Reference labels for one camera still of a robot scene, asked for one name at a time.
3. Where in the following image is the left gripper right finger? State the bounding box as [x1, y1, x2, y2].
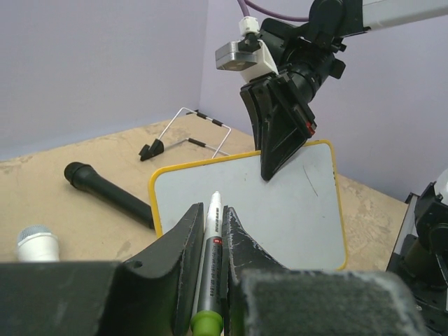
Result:
[223, 206, 427, 335]

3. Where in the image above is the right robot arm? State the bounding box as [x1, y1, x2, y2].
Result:
[237, 1, 447, 181]

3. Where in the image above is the yellow framed whiteboard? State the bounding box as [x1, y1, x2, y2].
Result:
[148, 140, 347, 270]

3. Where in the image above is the green whiteboard marker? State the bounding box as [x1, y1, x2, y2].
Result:
[190, 191, 223, 335]

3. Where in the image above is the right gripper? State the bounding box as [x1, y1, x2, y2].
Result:
[240, 60, 331, 181]

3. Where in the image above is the white microphone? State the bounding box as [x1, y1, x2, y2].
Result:
[16, 225, 60, 263]

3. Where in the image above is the black microphone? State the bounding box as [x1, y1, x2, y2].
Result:
[64, 162, 155, 230]

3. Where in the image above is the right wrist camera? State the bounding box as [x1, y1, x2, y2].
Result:
[215, 16, 279, 83]

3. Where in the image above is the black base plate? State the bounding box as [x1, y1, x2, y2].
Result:
[386, 171, 447, 317]

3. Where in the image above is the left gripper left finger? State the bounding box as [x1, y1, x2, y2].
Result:
[98, 203, 204, 335]

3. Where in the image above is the aluminium table frame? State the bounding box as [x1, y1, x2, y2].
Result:
[393, 192, 419, 254]

